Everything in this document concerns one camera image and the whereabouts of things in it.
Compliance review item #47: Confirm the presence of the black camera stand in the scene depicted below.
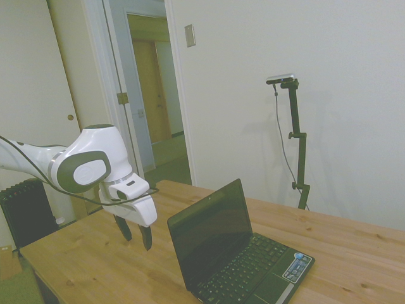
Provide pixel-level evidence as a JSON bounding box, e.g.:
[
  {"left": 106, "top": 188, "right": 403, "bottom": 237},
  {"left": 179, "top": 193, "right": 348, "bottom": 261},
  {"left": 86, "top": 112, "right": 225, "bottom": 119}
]
[{"left": 280, "top": 79, "right": 311, "bottom": 211}]

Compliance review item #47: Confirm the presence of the black laptop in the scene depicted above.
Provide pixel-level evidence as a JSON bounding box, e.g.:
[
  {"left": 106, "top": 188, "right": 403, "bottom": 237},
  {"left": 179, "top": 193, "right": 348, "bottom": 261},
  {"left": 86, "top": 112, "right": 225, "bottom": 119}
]
[{"left": 166, "top": 178, "right": 316, "bottom": 304}]

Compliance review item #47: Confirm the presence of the silver exterior camera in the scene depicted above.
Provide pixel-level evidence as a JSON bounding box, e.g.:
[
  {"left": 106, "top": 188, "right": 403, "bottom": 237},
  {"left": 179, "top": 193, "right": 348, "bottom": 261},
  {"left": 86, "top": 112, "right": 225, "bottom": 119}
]
[{"left": 266, "top": 73, "right": 296, "bottom": 86}]

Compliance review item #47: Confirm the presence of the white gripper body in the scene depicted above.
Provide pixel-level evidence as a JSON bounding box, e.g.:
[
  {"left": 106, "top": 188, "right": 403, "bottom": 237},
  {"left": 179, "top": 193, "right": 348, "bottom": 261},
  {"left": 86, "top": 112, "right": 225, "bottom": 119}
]
[{"left": 98, "top": 184, "right": 158, "bottom": 227}]

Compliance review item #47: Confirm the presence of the wooden hallway door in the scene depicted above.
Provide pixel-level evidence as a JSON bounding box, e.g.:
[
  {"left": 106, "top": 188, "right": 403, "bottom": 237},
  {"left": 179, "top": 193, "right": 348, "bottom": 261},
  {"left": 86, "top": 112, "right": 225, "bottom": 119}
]
[{"left": 132, "top": 39, "right": 173, "bottom": 145}]

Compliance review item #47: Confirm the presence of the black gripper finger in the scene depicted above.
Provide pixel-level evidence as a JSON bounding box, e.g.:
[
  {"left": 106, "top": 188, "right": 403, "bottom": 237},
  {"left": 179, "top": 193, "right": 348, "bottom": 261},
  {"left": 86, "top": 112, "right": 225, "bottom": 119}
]
[
  {"left": 113, "top": 214, "right": 132, "bottom": 242},
  {"left": 139, "top": 224, "right": 153, "bottom": 251}
]

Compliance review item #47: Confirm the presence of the metal wall switch plate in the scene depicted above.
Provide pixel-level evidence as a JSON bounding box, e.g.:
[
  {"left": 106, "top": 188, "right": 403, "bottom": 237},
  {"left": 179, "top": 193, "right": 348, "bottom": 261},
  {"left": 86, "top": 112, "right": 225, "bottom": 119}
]
[{"left": 184, "top": 23, "right": 196, "bottom": 48}]

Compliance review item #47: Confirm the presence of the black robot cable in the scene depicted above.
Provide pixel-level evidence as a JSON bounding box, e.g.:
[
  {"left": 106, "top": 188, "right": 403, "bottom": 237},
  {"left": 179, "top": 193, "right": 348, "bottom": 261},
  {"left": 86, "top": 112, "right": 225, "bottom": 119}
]
[{"left": 0, "top": 135, "right": 160, "bottom": 203}]

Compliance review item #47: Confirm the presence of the black radiator heater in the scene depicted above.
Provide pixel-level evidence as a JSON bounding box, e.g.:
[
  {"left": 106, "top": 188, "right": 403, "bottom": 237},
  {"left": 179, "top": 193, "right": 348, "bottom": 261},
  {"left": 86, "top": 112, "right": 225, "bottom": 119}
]
[{"left": 0, "top": 179, "right": 59, "bottom": 251}]

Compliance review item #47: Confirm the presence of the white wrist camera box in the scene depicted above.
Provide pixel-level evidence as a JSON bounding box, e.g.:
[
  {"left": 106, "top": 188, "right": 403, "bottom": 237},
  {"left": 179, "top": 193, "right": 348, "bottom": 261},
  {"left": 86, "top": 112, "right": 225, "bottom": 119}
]
[{"left": 108, "top": 178, "right": 150, "bottom": 201}]

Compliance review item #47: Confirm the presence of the white closet door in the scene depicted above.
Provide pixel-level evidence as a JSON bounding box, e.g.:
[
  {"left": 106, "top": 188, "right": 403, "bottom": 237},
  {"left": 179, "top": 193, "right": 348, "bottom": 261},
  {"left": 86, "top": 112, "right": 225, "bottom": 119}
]
[{"left": 46, "top": 0, "right": 105, "bottom": 219}]

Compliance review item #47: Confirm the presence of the white open door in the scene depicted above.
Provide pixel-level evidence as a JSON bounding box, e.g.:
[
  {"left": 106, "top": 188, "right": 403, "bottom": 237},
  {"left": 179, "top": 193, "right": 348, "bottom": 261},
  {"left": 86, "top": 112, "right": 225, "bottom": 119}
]
[{"left": 101, "top": 0, "right": 156, "bottom": 181}]

